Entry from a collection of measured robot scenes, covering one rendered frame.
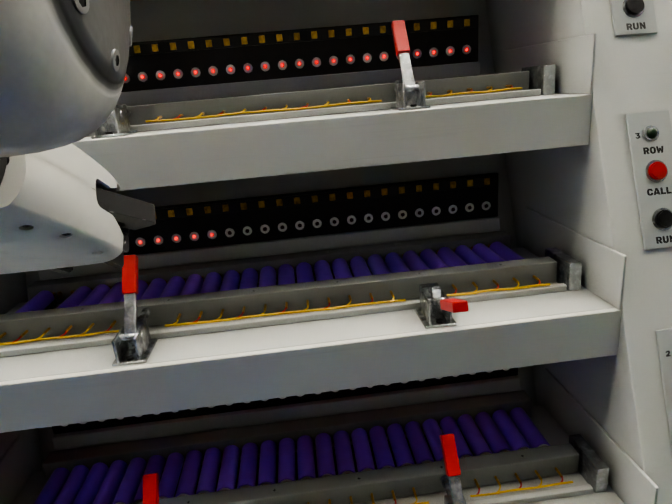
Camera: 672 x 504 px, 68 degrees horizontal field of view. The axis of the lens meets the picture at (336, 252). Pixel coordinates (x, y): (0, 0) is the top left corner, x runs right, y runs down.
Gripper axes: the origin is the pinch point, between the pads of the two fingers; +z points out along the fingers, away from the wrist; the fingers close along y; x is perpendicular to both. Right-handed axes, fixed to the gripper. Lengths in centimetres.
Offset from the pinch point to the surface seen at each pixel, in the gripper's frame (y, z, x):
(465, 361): 28.1, 10.2, -11.5
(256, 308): 10.0, 14.7, -4.3
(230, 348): 7.9, 10.0, -7.9
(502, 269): 34.3, 13.6, -3.4
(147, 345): 0.6, 11.2, -6.8
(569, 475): 39.0, 18.2, -24.1
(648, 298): 44.7, 8.5, -8.0
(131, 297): -0.2, 10.1, -2.6
